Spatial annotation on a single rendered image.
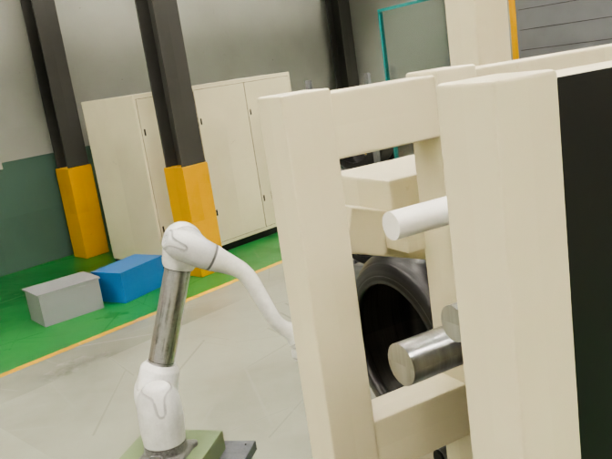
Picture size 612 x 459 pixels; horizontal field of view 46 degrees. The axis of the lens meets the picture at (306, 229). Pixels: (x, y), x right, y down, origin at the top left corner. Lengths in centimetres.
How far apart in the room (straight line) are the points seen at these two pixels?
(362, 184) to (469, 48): 74
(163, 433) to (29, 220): 755
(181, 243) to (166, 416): 61
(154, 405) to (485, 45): 162
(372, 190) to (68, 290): 589
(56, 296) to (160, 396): 468
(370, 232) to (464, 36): 88
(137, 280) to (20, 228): 284
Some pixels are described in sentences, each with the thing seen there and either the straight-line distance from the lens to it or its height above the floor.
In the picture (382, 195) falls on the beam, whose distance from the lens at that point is 155.
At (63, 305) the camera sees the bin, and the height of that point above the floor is 15.
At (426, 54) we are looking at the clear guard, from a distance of 282.
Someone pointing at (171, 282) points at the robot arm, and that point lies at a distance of 273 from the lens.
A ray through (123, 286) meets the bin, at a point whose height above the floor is 18.
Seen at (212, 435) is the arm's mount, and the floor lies 73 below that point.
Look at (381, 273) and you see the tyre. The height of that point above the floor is 143.
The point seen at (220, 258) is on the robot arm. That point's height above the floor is 142.
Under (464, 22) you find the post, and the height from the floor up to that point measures 210.
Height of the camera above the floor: 204
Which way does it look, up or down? 13 degrees down
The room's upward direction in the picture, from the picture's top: 8 degrees counter-clockwise
